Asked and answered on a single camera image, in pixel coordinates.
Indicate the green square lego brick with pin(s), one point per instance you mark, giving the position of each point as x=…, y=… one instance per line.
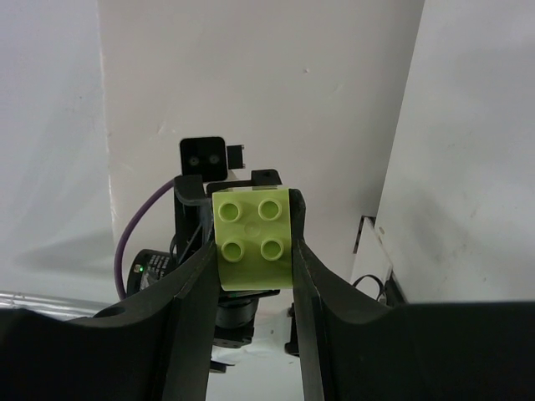
x=252, y=230

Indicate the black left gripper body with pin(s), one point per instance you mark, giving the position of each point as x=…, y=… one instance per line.
x=193, y=208

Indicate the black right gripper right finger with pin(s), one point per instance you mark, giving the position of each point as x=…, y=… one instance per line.
x=352, y=347

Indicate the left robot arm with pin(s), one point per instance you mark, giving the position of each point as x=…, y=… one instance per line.
x=234, y=325

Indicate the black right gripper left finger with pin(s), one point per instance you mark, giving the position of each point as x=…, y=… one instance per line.
x=154, y=345

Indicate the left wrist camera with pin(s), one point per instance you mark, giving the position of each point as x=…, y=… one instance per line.
x=210, y=157

